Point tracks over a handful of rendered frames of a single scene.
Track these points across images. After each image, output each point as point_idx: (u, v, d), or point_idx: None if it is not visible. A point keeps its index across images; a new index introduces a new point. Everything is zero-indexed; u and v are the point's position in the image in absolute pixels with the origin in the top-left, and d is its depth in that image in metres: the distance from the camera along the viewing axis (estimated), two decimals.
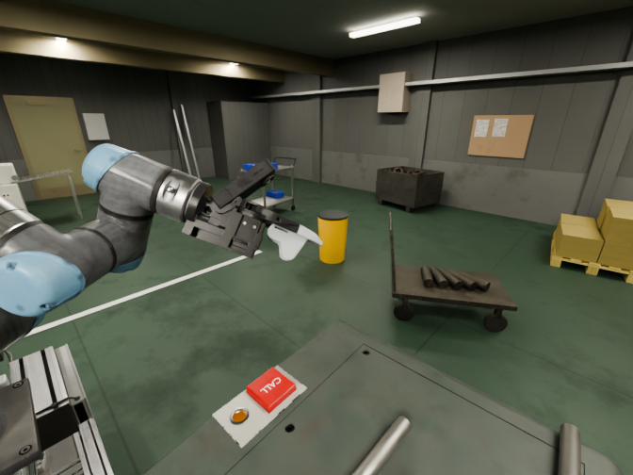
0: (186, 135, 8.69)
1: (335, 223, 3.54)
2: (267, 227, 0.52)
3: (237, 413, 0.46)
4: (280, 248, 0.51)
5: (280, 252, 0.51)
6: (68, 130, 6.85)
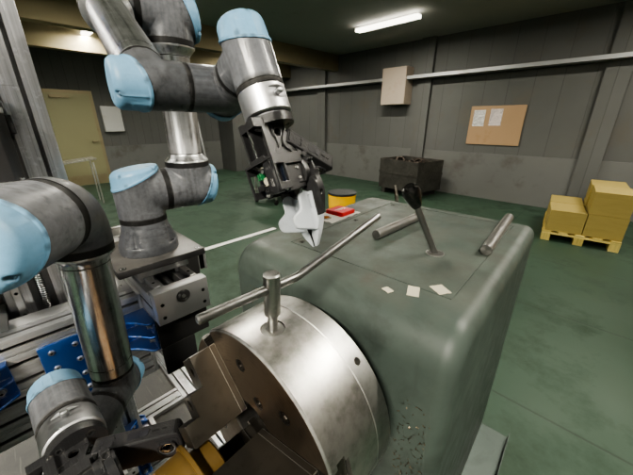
0: None
1: (345, 200, 3.90)
2: (284, 196, 0.51)
3: (325, 216, 0.82)
4: (284, 216, 0.48)
5: (282, 219, 0.48)
6: (87, 122, 7.21)
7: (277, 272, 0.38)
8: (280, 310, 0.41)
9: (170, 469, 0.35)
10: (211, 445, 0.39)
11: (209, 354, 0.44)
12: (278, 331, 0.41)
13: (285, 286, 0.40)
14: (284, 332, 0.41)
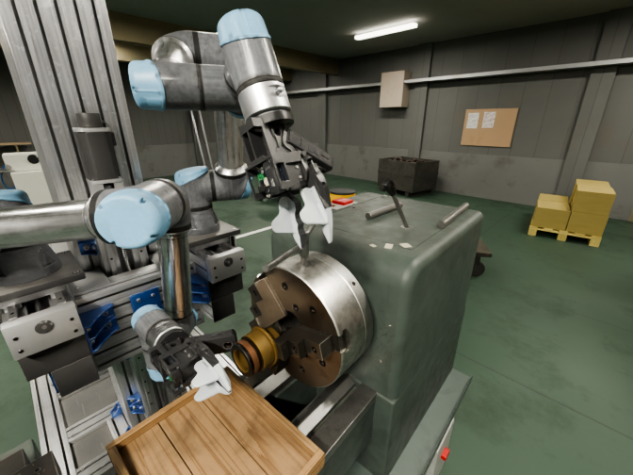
0: (201, 129, 9.34)
1: (345, 198, 4.19)
2: None
3: (331, 204, 1.11)
4: (278, 217, 0.49)
5: (276, 219, 0.49)
6: None
7: None
8: (300, 255, 0.68)
9: (251, 333, 0.65)
10: (271, 328, 0.68)
11: (264, 283, 0.72)
12: (300, 264, 0.70)
13: None
14: (297, 266, 0.69)
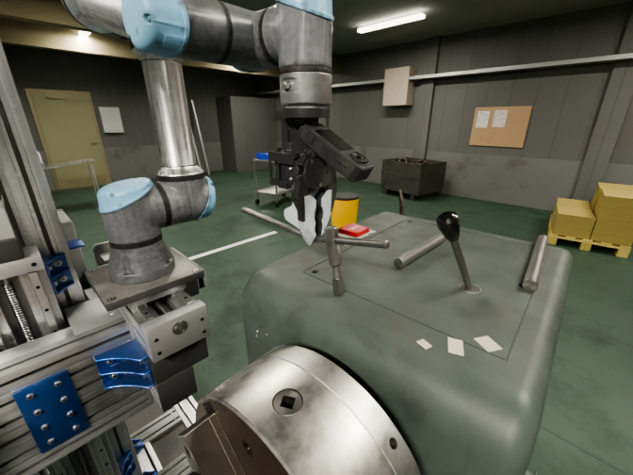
0: (195, 129, 8.97)
1: (348, 203, 3.82)
2: None
3: None
4: None
5: None
6: (85, 122, 7.13)
7: (328, 226, 0.48)
8: (332, 260, 0.50)
9: None
10: None
11: (209, 429, 0.36)
12: (278, 401, 0.33)
13: (325, 239, 0.50)
14: (272, 405, 0.33)
